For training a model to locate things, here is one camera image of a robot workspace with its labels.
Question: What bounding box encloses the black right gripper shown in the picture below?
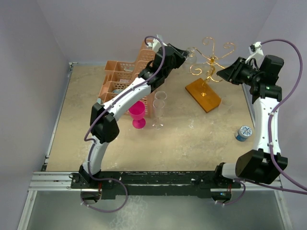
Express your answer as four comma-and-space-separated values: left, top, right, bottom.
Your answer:
217, 57, 262, 86

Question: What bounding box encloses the clear round wine glass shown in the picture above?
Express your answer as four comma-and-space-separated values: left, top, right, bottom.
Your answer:
153, 91, 167, 117

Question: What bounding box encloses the clear wine glass back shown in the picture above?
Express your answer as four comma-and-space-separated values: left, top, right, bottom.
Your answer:
153, 99, 165, 129

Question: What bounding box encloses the pink wine glass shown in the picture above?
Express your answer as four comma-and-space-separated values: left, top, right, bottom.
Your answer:
128, 101, 146, 129

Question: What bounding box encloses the clear ribbed flute glass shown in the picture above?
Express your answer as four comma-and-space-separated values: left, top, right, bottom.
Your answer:
218, 97, 233, 114

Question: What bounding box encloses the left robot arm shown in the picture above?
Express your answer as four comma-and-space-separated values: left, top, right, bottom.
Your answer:
79, 44, 189, 188

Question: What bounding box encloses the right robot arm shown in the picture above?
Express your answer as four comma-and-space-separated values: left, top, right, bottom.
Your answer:
213, 55, 288, 187

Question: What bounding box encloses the wooden rack base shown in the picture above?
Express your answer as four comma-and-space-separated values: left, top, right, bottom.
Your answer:
185, 78, 221, 113

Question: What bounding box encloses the blue white small jar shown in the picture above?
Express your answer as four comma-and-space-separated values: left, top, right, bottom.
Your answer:
235, 126, 252, 142

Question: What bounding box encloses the peach plastic file organizer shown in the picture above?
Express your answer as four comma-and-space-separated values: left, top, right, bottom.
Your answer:
98, 42, 155, 104

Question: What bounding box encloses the gold wire wine glass rack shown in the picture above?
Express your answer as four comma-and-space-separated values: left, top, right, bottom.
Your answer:
194, 37, 236, 84

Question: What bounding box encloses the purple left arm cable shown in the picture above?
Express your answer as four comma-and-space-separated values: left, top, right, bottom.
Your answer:
83, 35, 166, 183

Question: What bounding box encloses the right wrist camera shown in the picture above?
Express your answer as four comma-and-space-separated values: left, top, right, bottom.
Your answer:
245, 42, 264, 63

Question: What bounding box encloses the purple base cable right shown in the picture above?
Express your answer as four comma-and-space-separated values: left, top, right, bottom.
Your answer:
215, 182, 246, 207

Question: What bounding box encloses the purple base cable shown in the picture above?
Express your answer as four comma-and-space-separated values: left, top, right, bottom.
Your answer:
215, 182, 246, 207
80, 178, 129, 213

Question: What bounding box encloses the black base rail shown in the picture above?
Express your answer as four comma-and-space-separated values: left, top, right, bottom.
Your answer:
69, 171, 242, 200

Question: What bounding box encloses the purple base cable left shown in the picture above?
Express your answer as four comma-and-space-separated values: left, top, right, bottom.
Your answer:
80, 178, 129, 213

